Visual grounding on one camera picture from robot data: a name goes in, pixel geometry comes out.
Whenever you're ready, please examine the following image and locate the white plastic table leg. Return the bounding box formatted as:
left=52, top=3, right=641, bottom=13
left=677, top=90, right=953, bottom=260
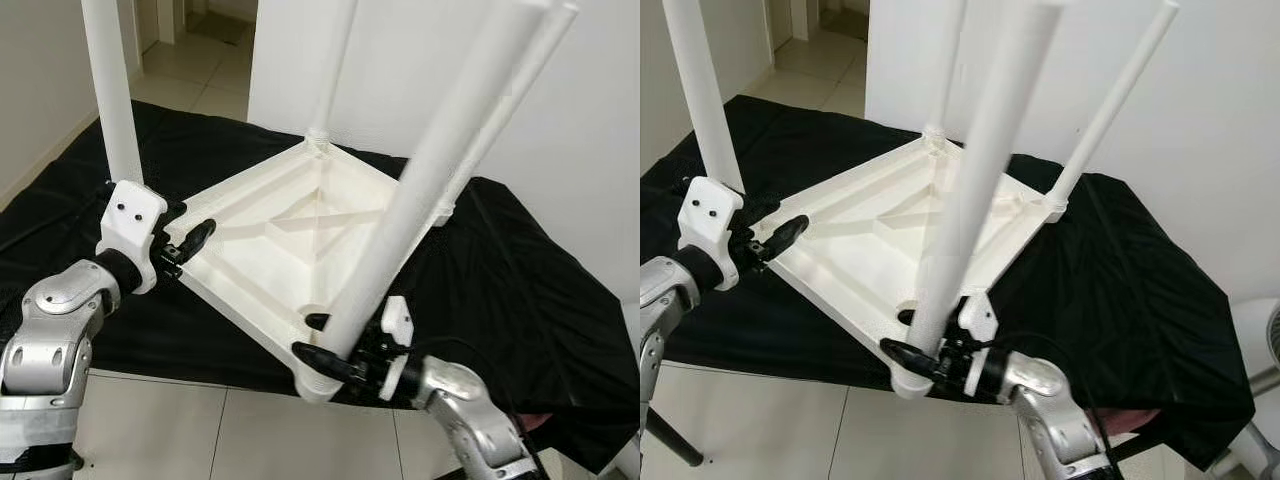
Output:
left=893, top=0, right=1066, bottom=386
left=435, top=0, right=581, bottom=216
left=925, top=0, right=969, bottom=146
left=300, top=0, right=556, bottom=386
left=1045, top=0, right=1181, bottom=216
left=308, top=0, right=359, bottom=151
left=662, top=0, right=746, bottom=196
left=80, top=0, right=146, bottom=186

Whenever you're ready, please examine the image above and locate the black tablecloth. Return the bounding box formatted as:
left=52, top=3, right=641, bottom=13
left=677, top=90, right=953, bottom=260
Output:
left=0, top=100, right=641, bottom=473
left=640, top=95, right=1256, bottom=471

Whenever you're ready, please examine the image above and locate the black tripod leg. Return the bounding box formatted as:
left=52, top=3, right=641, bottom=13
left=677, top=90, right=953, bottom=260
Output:
left=645, top=405, right=706, bottom=469

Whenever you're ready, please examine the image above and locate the white standing fan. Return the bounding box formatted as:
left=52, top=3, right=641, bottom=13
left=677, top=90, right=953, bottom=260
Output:
left=1215, top=298, right=1280, bottom=479

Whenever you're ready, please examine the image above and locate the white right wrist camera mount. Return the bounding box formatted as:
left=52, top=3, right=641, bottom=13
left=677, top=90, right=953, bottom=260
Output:
left=380, top=297, right=421, bottom=401
left=958, top=295, right=999, bottom=396

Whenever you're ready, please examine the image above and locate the white door frame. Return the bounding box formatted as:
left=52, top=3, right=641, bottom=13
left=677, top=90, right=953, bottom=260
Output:
left=155, top=0, right=186, bottom=46

